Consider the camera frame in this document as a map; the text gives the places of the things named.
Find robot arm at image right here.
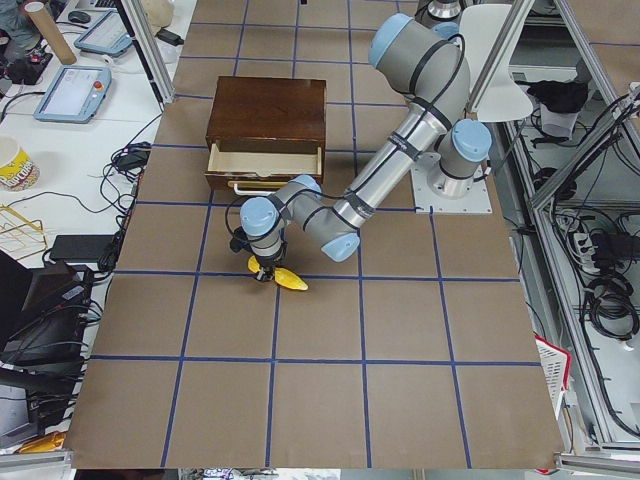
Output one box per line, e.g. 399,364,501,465
229,13,470,290

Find cardboard tube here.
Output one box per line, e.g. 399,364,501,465
24,1,77,65

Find red white basket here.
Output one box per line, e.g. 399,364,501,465
535,335,571,417

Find white base plate image right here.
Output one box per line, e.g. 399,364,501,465
410,152,493,215

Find black power adapter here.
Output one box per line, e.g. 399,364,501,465
49,234,113,263

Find wooden drawer with white handle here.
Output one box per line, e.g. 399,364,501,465
205,140,324,196

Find popcorn paper cup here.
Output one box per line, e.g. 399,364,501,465
0,135,40,191

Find yellow corn cob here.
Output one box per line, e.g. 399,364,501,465
247,256,308,291

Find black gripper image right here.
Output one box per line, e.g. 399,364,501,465
252,238,287,282

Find blue teach pendant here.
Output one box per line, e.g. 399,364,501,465
33,66,112,124
74,9,132,57

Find blue teach pendant far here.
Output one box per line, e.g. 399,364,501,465
74,9,132,57

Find dark wooden drawer cabinet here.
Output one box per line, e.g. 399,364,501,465
205,76,326,166

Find blue teach pendant near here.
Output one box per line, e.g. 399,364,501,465
33,66,112,124

